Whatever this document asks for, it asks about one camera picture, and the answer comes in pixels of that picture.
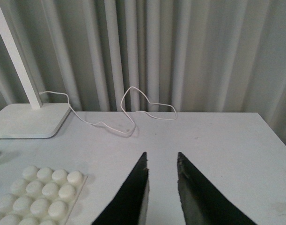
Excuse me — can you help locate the white lamp cable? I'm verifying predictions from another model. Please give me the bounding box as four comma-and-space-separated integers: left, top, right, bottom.
39, 86, 177, 136

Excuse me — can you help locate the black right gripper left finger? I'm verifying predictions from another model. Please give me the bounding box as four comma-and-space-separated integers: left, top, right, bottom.
92, 152, 149, 225

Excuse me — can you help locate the white desk lamp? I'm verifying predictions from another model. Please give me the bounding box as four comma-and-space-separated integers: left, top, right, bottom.
0, 6, 70, 139

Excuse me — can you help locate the white studded base plate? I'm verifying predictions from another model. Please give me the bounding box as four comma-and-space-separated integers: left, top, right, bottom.
0, 165, 87, 225

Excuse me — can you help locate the grey curtain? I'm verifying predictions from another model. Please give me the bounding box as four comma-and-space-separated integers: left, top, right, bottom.
0, 0, 286, 143

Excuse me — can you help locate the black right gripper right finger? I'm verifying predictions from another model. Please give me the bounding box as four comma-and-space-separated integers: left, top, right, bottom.
177, 152, 255, 225

